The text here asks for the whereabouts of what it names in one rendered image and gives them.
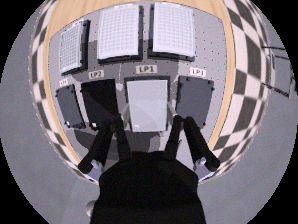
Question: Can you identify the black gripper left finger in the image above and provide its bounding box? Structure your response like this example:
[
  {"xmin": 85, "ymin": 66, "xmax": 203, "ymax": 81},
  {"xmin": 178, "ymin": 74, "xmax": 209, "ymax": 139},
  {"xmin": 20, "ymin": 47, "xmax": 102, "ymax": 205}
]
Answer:
[{"xmin": 78, "ymin": 103, "xmax": 139, "ymax": 183}]

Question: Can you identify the white button panel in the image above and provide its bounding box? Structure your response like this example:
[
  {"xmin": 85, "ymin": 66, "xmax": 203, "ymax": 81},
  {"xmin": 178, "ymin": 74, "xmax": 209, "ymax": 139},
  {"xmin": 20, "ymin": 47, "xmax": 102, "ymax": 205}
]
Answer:
[{"xmin": 104, "ymin": 140, "xmax": 182, "ymax": 171}]

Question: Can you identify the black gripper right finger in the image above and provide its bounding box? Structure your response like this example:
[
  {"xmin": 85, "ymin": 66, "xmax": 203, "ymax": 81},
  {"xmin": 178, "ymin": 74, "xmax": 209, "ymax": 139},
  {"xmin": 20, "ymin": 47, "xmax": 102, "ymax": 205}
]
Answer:
[{"xmin": 156, "ymin": 102, "xmax": 221, "ymax": 182}]

